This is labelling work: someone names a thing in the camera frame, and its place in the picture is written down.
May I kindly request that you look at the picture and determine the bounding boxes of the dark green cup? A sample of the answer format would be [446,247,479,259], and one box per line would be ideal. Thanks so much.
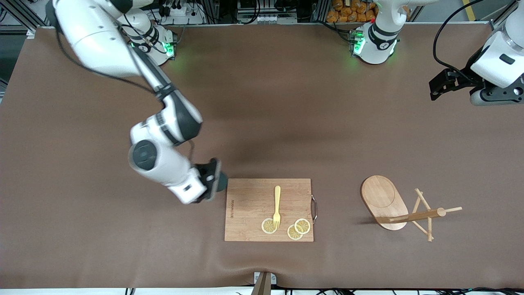
[213,171,228,193]

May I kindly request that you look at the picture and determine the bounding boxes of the wooden mug rack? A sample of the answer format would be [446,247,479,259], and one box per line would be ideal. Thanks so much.
[360,175,463,242]

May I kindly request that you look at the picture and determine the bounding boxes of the bamboo cutting board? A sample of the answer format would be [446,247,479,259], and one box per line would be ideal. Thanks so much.
[224,178,318,242]

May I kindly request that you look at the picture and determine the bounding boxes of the yellow plastic fork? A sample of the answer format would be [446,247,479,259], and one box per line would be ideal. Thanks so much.
[273,186,282,229]

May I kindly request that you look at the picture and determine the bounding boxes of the brown table mat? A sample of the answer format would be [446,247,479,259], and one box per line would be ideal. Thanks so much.
[0,23,524,289]

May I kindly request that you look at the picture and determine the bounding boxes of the orange snack packets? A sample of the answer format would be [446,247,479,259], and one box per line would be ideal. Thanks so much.
[326,0,379,23]

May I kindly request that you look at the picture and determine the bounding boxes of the white power strip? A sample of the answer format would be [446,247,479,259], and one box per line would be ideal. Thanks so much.
[162,2,205,25]

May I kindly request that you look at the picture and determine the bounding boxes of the aluminium frame post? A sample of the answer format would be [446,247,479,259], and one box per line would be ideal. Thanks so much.
[0,0,46,39]
[489,0,524,33]

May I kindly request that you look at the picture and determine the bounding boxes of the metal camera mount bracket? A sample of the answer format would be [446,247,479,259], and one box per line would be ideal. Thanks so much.
[251,272,277,295]

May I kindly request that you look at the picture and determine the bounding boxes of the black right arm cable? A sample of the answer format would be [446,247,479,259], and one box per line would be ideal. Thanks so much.
[45,12,197,164]

